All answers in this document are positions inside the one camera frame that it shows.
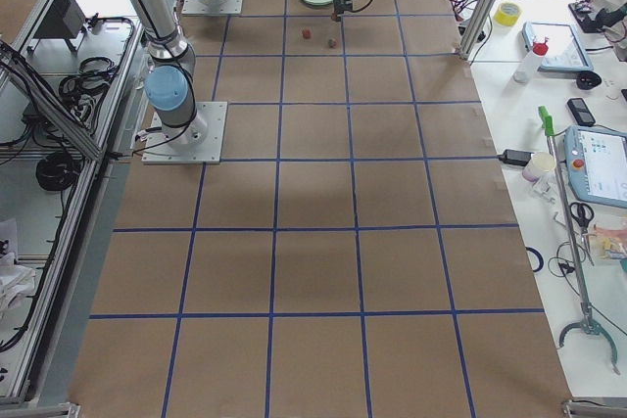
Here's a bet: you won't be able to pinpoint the yellow tape roll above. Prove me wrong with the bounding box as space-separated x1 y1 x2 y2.
494 2 521 26

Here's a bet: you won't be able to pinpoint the white squeeze bottle red cap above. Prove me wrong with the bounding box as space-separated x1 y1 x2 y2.
512 37 549 84

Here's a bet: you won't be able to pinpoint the black power brick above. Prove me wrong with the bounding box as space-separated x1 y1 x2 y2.
498 149 532 167

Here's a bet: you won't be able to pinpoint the teach pendant tablet far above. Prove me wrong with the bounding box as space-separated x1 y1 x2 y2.
521 22 594 73

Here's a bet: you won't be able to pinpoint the teach pendant tablet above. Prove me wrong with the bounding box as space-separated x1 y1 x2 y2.
521 22 594 73
563 126 626 209

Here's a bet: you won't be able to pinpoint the paper cup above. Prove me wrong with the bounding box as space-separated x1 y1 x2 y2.
522 152 556 183

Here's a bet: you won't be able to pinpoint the black phone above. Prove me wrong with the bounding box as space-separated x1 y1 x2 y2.
566 98 596 127

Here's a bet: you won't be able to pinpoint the grey control box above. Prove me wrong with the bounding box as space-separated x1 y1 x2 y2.
33 0 86 53

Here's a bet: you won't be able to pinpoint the teach pendant tablet near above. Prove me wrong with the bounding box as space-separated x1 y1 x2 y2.
563 126 626 209

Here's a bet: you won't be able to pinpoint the black scissors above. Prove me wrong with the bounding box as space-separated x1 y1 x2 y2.
568 202 595 265

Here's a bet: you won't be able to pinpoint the blue tape roll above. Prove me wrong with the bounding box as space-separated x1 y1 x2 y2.
525 247 545 273

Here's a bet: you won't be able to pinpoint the long reach grabber tool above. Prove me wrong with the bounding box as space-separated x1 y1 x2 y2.
538 106 620 375

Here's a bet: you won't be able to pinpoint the aluminium frame post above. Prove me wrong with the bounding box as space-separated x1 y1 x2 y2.
453 0 521 60

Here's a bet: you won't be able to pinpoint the black coiled cables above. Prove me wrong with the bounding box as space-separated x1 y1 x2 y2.
35 151 79 193

